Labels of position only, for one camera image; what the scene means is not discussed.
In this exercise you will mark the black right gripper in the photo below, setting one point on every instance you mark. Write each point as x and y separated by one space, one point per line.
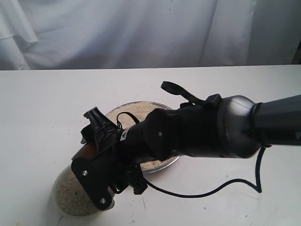
153 139

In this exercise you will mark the brown wooden cup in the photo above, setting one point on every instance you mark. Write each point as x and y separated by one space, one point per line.
88 151

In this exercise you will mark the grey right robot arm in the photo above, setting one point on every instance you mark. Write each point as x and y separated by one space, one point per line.
233 127

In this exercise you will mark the white bowl of rice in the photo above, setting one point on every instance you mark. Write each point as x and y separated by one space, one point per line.
70 198

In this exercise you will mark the white backdrop cloth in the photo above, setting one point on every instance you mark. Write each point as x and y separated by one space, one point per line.
110 34

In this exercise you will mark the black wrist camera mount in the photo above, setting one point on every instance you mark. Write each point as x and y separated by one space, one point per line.
100 132

